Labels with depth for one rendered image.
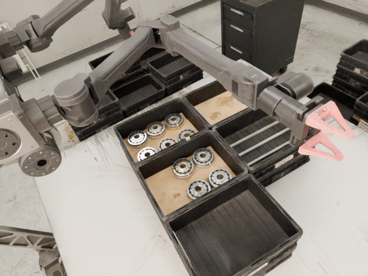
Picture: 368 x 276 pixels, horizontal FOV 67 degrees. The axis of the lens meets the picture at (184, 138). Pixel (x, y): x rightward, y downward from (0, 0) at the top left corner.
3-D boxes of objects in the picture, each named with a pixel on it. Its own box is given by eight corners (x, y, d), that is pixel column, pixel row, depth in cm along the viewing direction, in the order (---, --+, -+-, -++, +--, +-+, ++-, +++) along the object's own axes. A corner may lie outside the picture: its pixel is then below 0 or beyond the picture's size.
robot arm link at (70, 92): (149, 40, 99) (142, 12, 92) (182, 45, 94) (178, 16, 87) (64, 123, 74) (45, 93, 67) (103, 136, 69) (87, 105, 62)
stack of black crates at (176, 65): (172, 117, 254) (164, 77, 221) (156, 101, 273) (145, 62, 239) (206, 98, 266) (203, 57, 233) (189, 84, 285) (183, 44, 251)
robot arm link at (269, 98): (252, 109, 65) (254, 90, 61) (274, 97, 67) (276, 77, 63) (275, 125, 61) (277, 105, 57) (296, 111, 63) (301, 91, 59)
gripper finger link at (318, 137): (350, 157, 56) (311, 132, 61) (362, 133, 50) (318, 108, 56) (328, 175, 54) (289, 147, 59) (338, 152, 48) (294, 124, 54)
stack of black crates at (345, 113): (359, 126, 221) (370, 105, 204) (334, 144, 212) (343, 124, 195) (317, 102, 245) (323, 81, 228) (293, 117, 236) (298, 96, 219)
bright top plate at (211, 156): (200, 168, 125) (200, 168, 125) (188, 154, 132) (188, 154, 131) (218, 158, 128) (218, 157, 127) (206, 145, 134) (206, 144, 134)
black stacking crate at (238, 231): (207, 308, 93) (206, 299, 84) (168, 234, 111) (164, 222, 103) (298, 245, 102) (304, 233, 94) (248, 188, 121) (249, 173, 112)
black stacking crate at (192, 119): (139, 180, 130) (133, 166, 122) (119, 142, 149) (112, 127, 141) (211, 144, 140) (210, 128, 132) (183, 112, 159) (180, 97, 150)
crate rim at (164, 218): (164, 224, 104) (162, 220, 102) (134, 170, 123) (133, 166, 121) (249, 174, 114) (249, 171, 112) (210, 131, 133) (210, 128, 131)
